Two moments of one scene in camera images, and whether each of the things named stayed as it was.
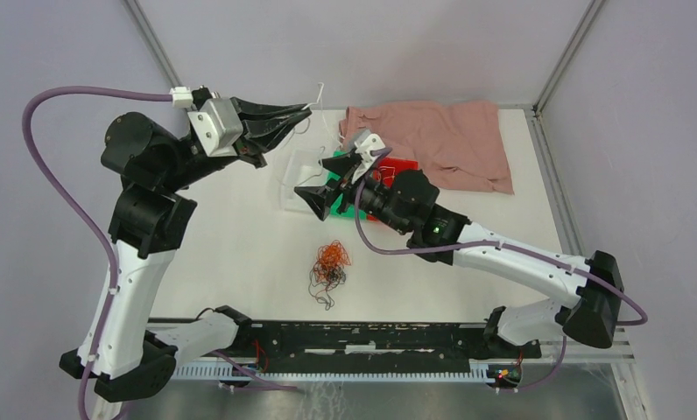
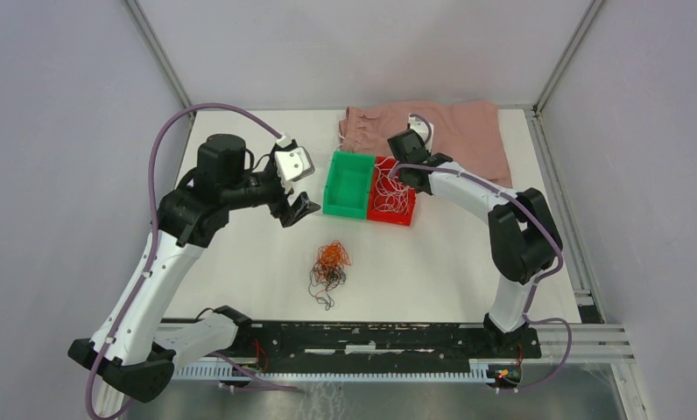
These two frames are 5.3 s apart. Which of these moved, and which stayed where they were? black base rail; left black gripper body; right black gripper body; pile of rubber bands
Moved: left black gripper body; right black gripper body
Stayed: black base rail; pile of rubber bands
